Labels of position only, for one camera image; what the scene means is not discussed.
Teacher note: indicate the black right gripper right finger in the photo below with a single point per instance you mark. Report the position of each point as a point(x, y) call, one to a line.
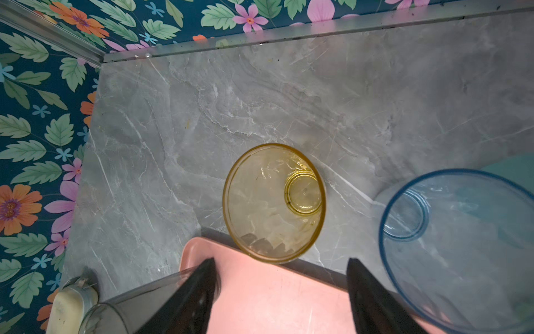
point(374, 309)

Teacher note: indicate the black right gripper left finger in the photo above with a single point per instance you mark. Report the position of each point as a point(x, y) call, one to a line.
point(188, 310)

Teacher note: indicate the grey transparent cup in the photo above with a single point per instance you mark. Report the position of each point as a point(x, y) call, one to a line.
point(128, 312)

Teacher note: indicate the blue transparent cup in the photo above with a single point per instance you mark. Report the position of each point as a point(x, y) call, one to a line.
point(457, 245)

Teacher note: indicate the yellow transparent cup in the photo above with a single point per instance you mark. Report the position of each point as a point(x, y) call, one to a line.
point(274, 203)

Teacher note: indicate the pink plastic tray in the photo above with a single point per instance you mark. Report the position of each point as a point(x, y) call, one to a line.
point(257, 297)

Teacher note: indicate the teal frosted cup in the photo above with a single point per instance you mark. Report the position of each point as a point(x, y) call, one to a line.
point(518, 169)

